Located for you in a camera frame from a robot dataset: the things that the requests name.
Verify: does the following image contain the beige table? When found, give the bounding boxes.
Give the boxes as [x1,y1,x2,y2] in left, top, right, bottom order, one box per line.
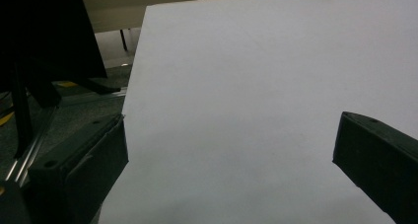
[78,0,349,35]

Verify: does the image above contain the yellow floor tape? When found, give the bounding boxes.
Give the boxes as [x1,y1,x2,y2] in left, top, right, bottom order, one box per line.
[56,80,80,89]

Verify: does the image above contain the black metal stand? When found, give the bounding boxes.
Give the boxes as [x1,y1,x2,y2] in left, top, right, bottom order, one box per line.
[9,60,122,160]

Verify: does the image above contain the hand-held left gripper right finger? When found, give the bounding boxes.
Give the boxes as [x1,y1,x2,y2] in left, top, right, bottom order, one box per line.
[332,111,418,224]

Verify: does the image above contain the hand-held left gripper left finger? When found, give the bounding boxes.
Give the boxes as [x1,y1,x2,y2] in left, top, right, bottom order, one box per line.
[27,113,129,224]

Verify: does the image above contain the silver metal rail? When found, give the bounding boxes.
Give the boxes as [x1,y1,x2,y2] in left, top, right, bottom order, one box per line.
[5,87,128,187]

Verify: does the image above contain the thin black table leg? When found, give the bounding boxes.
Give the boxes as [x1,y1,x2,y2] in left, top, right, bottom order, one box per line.
[119,29,129,52]

